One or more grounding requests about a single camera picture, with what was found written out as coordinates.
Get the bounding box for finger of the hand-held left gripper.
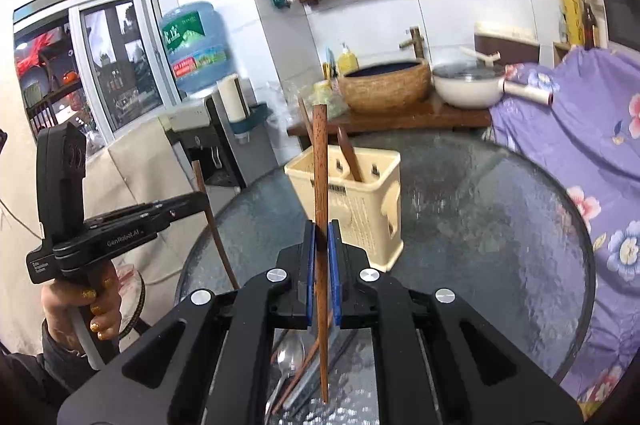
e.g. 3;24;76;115
82;200;177;229
107;192;210;239

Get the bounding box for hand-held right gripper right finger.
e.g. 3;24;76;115
327;219;583;425

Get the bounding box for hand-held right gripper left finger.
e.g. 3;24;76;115
57;221;317;425

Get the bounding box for brown wooden chopstick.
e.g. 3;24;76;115
191;160;240;291
312;104;332;403
272;310;335;411
297;96;315;147

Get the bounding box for cream plastic utensil holder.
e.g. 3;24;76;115
284;148;405;271

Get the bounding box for steel spoon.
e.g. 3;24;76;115
264;334;306;418

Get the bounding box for person's left forearm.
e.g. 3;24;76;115
0;320;103;425

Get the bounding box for person's left hand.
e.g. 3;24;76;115
41;261;124;356

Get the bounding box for beige cloth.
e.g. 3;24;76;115
102;118;236;296

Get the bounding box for dark display shelf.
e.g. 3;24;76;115
14;12;89;142

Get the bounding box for water dispenser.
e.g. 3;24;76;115
160;92;249;192

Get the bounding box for white framed window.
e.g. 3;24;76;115
69;0;184;137

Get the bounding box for teal cup holder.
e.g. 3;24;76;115
232;104;274;139

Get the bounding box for white paper cup sleeve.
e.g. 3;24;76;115
218;74;251;122

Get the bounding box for blue water jug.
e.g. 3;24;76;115
159;1;234;95

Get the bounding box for wooden side table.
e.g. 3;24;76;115
287;98;494;151

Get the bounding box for clear plastic bag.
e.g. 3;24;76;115
270;78;349;119

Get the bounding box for woven wash basin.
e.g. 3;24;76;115
337;58;432;115

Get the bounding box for yellow soap dispenser bottle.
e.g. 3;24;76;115
337;42;360;76

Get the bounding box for white pot with glass lid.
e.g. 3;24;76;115
431;61;557;110

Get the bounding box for bronze faucet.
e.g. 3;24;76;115
399;26;425;59

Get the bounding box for white rice paddle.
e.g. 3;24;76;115
459;46;501;67

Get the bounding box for purple floral cloth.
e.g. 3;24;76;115
482;45;640;406

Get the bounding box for brown and white rice cooker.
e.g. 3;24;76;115
474;21;544;69

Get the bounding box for wooden crate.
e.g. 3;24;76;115
552;40;574;69

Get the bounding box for brown glass bottle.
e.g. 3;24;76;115
582;2;600;51

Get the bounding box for yellow wrap roll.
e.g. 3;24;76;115
556;0;586;47

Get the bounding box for white microwave oven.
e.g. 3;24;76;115
600;0;640;52

